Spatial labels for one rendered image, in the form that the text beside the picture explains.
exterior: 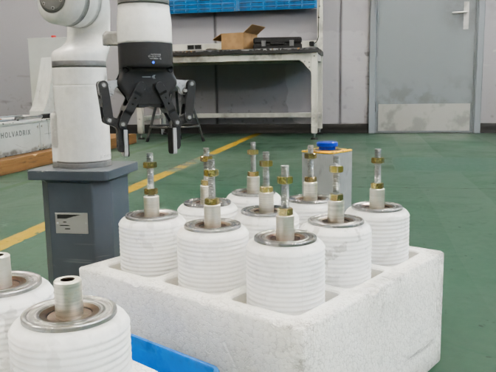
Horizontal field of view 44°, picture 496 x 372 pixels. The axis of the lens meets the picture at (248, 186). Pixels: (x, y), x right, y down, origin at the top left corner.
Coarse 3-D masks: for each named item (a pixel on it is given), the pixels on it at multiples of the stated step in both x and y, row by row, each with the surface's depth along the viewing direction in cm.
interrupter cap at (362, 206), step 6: (354, 204) 93; (360, 204) 93; (366, 204) 94; (390, 204) 93; (396, 204) 93; (360, 210) 90; (366, 210) 89; (372, 210) 89; (378, 210) 88; (384, 210) 88; (390, 210) 89; (396, 210) 89
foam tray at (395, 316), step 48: (96, 288) 87; (144, 288) 80; (240, 288) 78; (336, 288) 78; (384, 288) 79; (432, 288) 92; (144, 336) 81; (192, 336) 75; (240, 336) 70; (288, 336) 66; (336, 336) 70; (384, 336) 80; (432, 336) 93
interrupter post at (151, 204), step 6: (144, 198) 88; (150, 198) 87; (156, 198) 88; (144, 204) 88; (150, 204) 87; (156, 204) 88; (144, 210) 88; (150, 210) 88; (156, 210) 88; (150, 216) 88; (156, 216) 88
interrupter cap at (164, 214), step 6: (138, 210) 91; (162, 210) 91; (168, 210) 91; (174, 210) 90; (126, 216) 87; (132, 216) 87; (138, 216) 88; (144, 216) 88; (162, 216) 87; (168, 216) 86; (174, 216) 87
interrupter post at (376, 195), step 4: (384, 188) 91; (372, 192) 91; (376, 192) 91; (380, 192) 91; (384, 192) 91; (372, 196) 91; (376, 196) 91; (380, 196) 91; (384, 196) 91; (372, 200) 91; (376, 200) 91; (380, 200) 91; (384, 200) 91; (372, 204) 91; (376, 204) 91; (380, 204) 91; (384, 204) 92; (372, 208) 91; (376, 208) 91; (380, 208) 91; (384, 208) 92
